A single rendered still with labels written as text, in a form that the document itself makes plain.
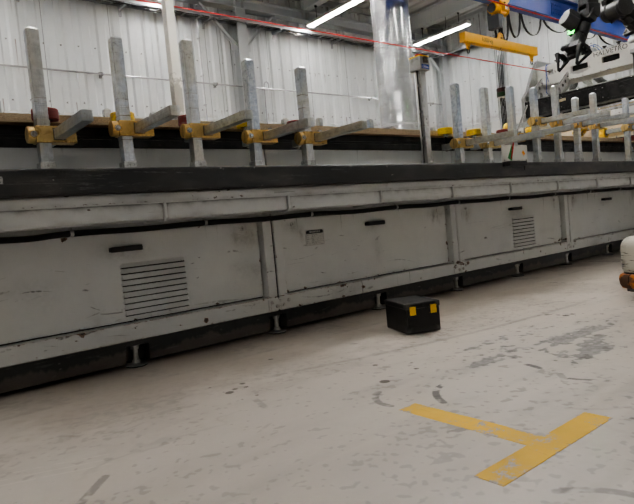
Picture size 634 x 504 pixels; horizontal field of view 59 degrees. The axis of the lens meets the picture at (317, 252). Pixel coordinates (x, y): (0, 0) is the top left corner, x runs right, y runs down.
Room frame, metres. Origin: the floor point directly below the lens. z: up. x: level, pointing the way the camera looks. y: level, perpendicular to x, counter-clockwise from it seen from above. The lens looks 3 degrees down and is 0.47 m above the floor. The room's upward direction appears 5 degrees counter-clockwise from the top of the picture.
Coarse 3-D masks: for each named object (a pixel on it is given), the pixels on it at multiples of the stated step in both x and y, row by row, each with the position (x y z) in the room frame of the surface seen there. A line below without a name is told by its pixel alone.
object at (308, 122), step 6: (300, 120) 1.99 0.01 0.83; (306, 120) 1.96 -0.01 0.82; (312, 120) 1.97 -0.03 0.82; (282, 126) 2.08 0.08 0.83; (288, 126) 2.05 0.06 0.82; (294, 126) 2.02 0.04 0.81; (300, 126) 1.99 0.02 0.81; (306, 126) 1.97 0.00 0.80; (312, 126) 1.98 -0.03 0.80; (264, 132) 2.17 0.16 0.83; (270, 132) 2.14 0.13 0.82; (276, 132) 2.11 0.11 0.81; (282, 132) 2.08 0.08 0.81; (288, 132) 2.06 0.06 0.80; (294, 132) 2.07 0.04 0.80; (264, 138) 2.17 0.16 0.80; (270, 138) 2.16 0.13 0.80; (246, 144) 2.27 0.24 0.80
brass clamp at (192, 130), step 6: (180, 126) 2.01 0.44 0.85; (186, 126) 1.98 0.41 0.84; (192, 126) 2.00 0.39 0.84; (198, 126) 2.01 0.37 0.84; (180, 132) 2.01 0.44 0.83; (186, 132) 1.98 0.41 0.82; (192, 132) 1.99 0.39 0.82; (198, 132) 2.01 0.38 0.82; (186, 138) 2.01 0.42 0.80; (204, 138) 2.04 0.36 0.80; (210, 138) 2.05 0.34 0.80; (216, 138) 2.07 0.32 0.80
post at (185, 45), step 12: (180, 48) 2.02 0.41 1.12; (192, 48) 2.02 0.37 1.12; (180, 60) 2.03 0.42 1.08; (192, 60) 2.02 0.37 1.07; (192, 72) 2.02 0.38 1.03; (192, 84) 2.01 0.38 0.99; (192, 96) 2.01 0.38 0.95; (192, 108) 2.01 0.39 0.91; (192, 120) 2.01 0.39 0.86; (192, 144) 2.01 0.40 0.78; (192, 156) 2.02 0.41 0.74
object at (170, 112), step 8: (160, 112) 1.70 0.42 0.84; (168, 112) 1.66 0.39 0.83; (176, 112) 1.66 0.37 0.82; (144, 120) 1.80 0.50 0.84; (152, 120) 1.75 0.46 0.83; (160, 120) 1.71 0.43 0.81; (168, 120) 1.72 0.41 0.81; (136, 128) 1.86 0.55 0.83; (144, 128) 1.81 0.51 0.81; (152, 128) 1.82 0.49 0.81
